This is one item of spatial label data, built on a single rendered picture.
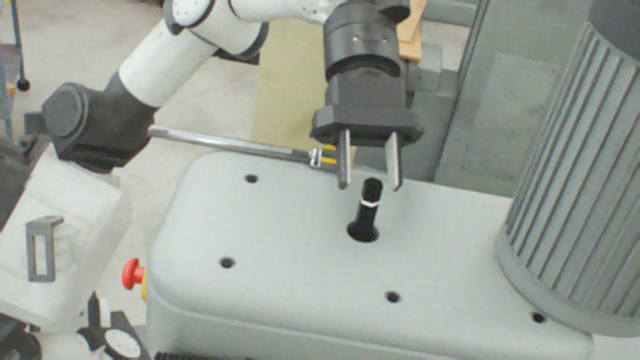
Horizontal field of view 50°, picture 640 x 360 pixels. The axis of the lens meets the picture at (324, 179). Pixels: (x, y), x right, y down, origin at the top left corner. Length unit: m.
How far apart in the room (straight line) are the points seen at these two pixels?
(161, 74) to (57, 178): 0.24
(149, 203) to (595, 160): 3.23
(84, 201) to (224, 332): 0.52
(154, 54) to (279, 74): 1.57
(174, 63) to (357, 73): 0.39
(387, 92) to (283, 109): 1.94
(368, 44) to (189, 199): 0.26
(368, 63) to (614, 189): 0.29
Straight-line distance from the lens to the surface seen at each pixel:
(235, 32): 1.03
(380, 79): 0.78
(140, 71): 1.10
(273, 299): 0.68
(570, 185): 0.68
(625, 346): 0.97
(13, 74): 4.26
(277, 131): 2.75
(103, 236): 1.19
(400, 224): 0.79
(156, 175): 3.94
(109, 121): 1.14
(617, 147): 0.64
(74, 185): 1.17
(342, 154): 0.74
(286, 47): 2.58
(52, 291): 1.08
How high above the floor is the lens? 2.38
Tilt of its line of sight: 36 degrees down
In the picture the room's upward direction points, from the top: 11 degrees clockwise
